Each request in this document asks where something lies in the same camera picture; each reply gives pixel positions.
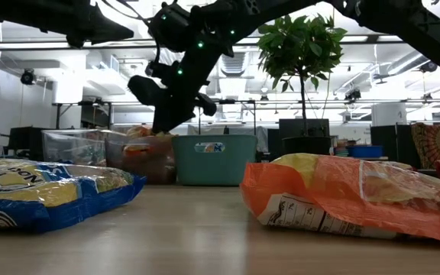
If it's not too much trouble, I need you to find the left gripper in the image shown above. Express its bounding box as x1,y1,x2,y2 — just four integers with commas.
0,0,135,49

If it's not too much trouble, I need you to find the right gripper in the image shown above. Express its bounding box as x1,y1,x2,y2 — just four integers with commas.
153,72,218,134

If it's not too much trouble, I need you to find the orange Maruchan noodle pack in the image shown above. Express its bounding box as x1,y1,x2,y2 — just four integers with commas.
123,144,153,157
239,153,440,245
126,125,177,139

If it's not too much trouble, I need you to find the smoky grey plastic bin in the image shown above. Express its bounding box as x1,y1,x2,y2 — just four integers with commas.
104,133,178,186

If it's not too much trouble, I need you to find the teal plastic bin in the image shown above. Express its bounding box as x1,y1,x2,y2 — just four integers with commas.
171,134,258,187

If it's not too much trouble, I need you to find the round black ceiling device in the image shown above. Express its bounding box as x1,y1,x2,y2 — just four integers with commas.
20,68,36,86
419,60,438,73

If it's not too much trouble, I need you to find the clear plastic bin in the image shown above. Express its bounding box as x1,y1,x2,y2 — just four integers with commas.
40,128,108,168

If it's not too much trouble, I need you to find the black background cabinet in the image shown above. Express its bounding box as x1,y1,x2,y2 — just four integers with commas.
8,126,45,157

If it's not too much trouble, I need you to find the black background monitor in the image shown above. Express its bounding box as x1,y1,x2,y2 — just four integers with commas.
279,118,331,138

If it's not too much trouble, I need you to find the potted green plant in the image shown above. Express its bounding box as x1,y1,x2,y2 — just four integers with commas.
257,14,348,156

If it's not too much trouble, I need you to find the blue storage tub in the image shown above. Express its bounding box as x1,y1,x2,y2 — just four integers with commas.
347,144,384,159

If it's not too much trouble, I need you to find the black office partition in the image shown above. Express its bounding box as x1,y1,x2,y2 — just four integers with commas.
370,124,412,169

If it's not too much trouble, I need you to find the patterned orange tapestry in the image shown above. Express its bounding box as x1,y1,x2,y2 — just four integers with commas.
410,121,440,171

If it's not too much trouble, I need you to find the long ceiling light rail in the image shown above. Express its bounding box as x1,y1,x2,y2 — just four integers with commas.
0,34,440,50

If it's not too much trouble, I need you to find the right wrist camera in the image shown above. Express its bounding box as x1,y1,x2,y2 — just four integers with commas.
127,74,164,107

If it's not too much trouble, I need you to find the corrugated air duct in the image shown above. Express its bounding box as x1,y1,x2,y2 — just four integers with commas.
219,51,246,77

